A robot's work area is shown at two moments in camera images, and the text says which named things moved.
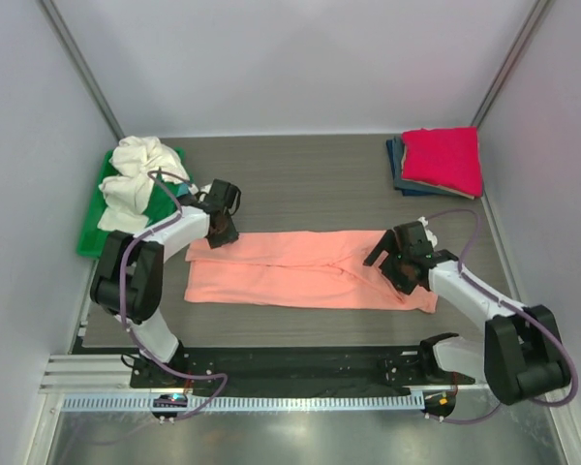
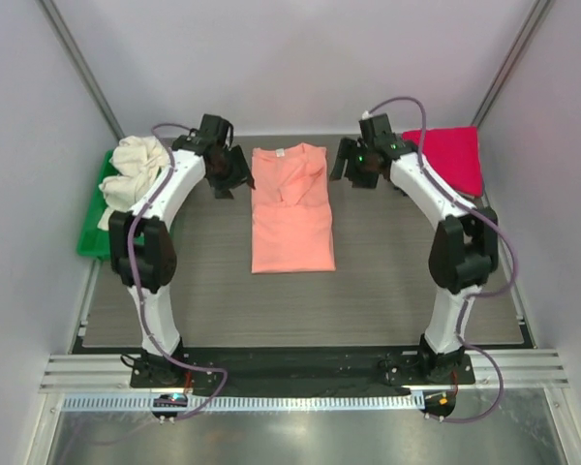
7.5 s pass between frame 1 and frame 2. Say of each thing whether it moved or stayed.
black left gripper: moved
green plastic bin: stayed
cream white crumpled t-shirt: stayed
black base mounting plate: stayed
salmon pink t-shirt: moved
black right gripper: moved
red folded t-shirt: stayed
